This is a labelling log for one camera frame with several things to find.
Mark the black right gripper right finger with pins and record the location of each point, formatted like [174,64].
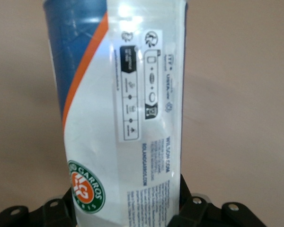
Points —
[198,212]

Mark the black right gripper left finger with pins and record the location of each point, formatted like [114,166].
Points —
[54,212]

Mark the white blue tennis ball can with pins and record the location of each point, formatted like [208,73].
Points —
[113,106]

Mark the brown table mat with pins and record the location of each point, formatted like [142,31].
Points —
[239,94]

